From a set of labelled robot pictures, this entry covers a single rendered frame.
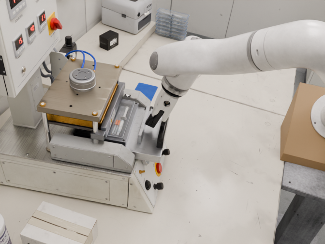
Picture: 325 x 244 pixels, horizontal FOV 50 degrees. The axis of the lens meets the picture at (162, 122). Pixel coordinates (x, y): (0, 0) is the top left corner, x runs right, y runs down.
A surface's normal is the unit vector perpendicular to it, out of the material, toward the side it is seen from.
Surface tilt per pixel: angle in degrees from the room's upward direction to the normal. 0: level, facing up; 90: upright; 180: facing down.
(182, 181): 0
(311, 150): 44
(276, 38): 63
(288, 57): 109
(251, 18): 90
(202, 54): 52
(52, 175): 90
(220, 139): 0
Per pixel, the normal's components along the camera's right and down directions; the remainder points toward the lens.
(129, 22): -0.44, 0.57
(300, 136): -0.11, -0.11
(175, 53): -0.50, -0.08
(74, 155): -0.15, 0.65
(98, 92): 0.10, -0.74
